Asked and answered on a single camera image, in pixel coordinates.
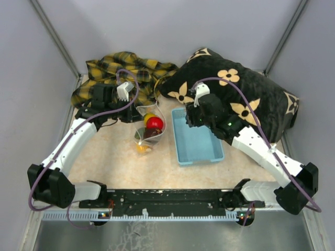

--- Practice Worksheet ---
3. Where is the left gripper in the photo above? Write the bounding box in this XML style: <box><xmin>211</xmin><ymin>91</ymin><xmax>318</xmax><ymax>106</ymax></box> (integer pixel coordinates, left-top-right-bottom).
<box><xmin>105</xmin><ymin>96</ymin><xmax>144</xmax><ymax>123</ymax></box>

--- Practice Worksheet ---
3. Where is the light blue plastic basket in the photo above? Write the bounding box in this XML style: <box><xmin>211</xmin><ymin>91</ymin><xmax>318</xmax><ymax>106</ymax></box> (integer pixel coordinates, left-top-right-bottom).
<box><xmin>171</xmin><ymin>108</ymin><xmax>225</xmax><ymax>167</ymax></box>

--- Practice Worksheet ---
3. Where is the black floral pillow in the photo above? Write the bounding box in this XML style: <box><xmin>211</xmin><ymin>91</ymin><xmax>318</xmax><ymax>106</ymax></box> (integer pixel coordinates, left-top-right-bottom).
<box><xmin>159</xmin><ymin>48</ymin><xmax>299</xmax><ymax>143</ymax></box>

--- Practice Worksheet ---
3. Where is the orange yellow fruit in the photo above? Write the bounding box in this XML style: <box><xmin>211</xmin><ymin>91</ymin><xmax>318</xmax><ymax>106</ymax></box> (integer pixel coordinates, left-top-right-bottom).
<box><xmin>143</xmin><ymin>113</ymin><xmax>155</xmax><ymax>126</ymax></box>

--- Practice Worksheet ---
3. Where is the red apple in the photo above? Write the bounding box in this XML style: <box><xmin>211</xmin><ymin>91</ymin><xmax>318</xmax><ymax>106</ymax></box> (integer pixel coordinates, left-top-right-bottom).
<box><xmin>146</xmin><ymin>117</ymin><xmax>164</xmax><ymax>130</ymax></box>

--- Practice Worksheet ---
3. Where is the clear zip top bag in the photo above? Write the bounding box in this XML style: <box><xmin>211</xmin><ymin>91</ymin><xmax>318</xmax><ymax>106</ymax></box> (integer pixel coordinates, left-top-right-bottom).
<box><xmin>133</xmin><ymin>101</ymin><xmax>166</xmax><ymax>154</ymax></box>

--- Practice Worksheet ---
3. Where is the large dark red fruit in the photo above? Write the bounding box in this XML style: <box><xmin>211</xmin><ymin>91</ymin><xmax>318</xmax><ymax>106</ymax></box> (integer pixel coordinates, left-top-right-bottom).
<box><xmin>143</xmin><ymin>128</ymin><xmax>162</xmax><ymax>139</ymax></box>

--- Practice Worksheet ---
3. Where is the small yellow fruit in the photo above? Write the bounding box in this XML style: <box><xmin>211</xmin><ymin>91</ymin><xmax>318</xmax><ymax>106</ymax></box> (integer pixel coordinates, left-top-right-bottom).
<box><xmin>136</xmin><ymin>144</ymin><xmax>153</xmax><ymax>154</ymax></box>

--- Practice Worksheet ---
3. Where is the green orange mango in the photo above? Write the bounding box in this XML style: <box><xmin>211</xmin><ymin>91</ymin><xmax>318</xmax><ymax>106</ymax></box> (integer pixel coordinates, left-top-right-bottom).
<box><xmin>134</xmin><ymin>127</ymin><xmax>146</xmax><ymax>140</ymax></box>

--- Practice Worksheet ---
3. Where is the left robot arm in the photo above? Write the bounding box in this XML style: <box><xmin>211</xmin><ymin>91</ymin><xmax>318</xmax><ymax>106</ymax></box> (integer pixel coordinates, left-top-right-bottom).
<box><xmin>27</xmin><ymin>82</ymin><xmax>140</xmax><ymax>211</ymax></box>

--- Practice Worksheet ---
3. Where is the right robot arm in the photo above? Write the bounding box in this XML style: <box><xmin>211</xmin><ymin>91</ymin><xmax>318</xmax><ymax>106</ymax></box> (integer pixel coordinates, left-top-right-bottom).
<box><xmin>185</xmin><ymin>94</ymin><xmax>319</xmax><ymax>215</ymax></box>

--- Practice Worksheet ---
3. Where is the yellow plaid shirt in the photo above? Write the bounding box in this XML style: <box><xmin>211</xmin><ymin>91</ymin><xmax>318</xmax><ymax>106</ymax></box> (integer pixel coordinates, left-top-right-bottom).
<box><xmin>71</xmin><ymin>51</ymin><xmax>179</xmax><ymax>108</ymax></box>

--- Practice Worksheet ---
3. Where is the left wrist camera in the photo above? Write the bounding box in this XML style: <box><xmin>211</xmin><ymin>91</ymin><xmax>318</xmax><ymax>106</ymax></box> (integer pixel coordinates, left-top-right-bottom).
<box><xmin>116</xmin><ymin>82</ymin><xmax>134</xmax><ymax>101</ymax></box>

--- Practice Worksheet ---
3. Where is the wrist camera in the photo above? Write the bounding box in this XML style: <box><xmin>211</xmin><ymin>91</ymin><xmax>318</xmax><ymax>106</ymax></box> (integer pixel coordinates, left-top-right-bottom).
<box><xmin>192</xmin><ymin>82</ymin><xmax>210</xmax><ymax>107</ymax></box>
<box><xmin>116</xmin><ymin>82</ymin><xmax>134</xmax><ymax>101</ymax></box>

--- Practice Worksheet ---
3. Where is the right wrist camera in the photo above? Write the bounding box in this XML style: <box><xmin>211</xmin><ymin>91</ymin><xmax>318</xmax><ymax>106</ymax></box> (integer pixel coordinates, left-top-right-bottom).
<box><xmin>192</xmin><ymin>82</ymin><xmax>210</xmax><ymax>107</ymax></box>

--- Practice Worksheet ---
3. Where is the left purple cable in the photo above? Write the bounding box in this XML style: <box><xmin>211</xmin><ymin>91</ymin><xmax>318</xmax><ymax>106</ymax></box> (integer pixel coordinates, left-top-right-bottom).
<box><xmin>28</xmin><ymin>69</ymin><xmax>139</xmax><ymax>230</ymax></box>

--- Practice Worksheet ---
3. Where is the purple cable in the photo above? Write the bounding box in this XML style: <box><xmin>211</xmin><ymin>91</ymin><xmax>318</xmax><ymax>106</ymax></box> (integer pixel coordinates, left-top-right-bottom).
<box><xmin>192</xmin><ymin>77</ymin><xmax>322</xmax><ymax>227</ymax></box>
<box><xmin>28</xmin><ymin>69</ymin><xmax>139</xmax><ymax>230</ymax></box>

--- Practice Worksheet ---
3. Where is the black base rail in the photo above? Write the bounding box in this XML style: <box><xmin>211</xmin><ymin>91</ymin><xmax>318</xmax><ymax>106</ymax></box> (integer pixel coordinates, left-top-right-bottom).
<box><xmin>79</xmin><ymin>189</ymin><xmax>250</xmax><ymax>216</ymax></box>

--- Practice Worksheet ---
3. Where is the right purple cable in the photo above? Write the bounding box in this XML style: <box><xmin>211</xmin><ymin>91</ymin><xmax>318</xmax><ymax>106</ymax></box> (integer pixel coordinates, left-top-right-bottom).
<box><xmin>192</xmin><ymin>77</ymin><xmax>322</xmax><ymax>227</ymax></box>

